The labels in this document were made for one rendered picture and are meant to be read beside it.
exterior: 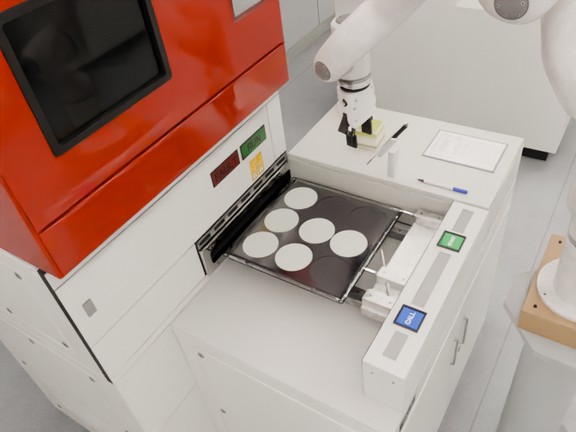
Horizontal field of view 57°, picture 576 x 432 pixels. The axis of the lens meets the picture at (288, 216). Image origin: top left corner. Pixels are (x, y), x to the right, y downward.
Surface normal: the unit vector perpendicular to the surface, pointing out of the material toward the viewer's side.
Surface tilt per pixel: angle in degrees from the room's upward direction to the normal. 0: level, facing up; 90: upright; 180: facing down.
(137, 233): 90
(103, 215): 90
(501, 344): 0
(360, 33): 62
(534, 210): 0
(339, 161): 0
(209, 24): 90
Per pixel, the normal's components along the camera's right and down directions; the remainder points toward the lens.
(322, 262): -0.11, -0.74
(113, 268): 0.84, 0.29
